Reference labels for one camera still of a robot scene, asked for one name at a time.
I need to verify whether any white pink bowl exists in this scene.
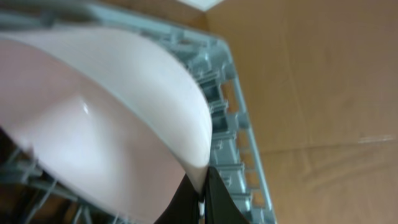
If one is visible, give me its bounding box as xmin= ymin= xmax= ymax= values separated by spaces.
xmin=1 ymin=27 xmax=212 ymax=223

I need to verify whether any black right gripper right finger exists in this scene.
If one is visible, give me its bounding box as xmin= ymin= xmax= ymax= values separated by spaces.
xmin=205 ymin=167 xmax=249 ymax=224

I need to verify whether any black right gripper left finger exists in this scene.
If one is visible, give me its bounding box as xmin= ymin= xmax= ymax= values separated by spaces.
xmin=154 ymin=175 xmax=199 ymax=224

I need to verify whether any grey dishwasher rack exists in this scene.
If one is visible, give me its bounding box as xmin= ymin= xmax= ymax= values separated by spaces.
xmin=1 ymin=0 xmax=277 ymax=224

